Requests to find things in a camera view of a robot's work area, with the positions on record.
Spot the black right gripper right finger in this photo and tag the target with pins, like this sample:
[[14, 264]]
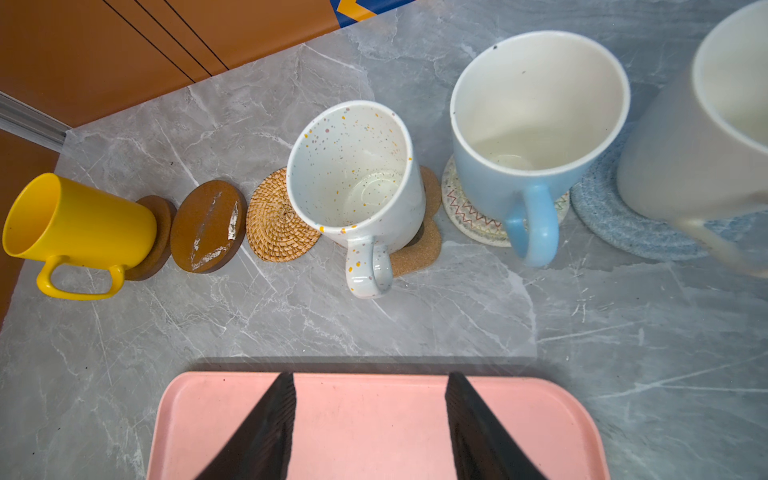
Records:
[[482, 448]]

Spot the light blue mug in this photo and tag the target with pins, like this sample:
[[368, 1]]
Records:
[[528, 117]]

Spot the yellow mug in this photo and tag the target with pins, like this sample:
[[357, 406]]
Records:
[[58, 221]]

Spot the white mug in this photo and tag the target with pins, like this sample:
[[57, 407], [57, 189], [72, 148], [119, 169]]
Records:
[[353, 176], [699, 153]]

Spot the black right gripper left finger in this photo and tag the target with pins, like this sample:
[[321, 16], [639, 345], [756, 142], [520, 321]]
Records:
[[261, 446]]

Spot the pink rectangular tray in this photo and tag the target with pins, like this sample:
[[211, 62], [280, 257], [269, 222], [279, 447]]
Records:
[[372, 426]]

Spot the multicolour woven round coaster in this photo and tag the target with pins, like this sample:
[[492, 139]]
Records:
[[465, 216]]

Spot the matte round wooden coaster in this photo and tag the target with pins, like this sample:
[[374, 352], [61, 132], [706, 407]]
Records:
[[164, 212]]

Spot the glossy round wooden coaster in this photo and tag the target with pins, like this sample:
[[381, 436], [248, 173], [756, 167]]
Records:
[[209, 227]]

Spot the cork paw print coaster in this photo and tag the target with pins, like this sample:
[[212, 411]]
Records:
[[424, 249]]

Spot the woven rattan round coaster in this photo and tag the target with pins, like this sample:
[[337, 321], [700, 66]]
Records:
[[273, 229]]

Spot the aluminium corner post left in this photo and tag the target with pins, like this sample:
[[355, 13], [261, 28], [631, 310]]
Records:
[[31, 124]]

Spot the light blue woven coaster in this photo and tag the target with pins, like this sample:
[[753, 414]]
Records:
[[597, 202]]

